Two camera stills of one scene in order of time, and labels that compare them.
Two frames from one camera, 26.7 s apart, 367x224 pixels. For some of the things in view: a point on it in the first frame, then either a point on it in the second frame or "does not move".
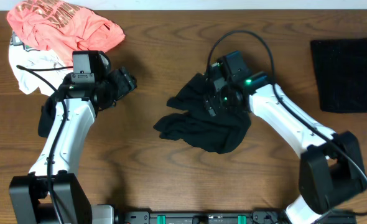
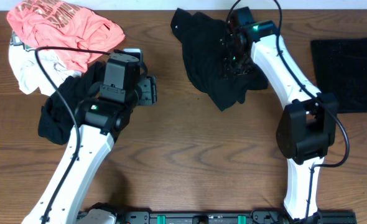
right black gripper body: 219,101 -> 236,65
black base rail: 227,218 does not move
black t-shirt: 196,126 -> 201,37
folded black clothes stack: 349,73 does not move
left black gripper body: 117,86 -> 148,92
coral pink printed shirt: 61,27 does not move
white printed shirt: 19,54 does not move
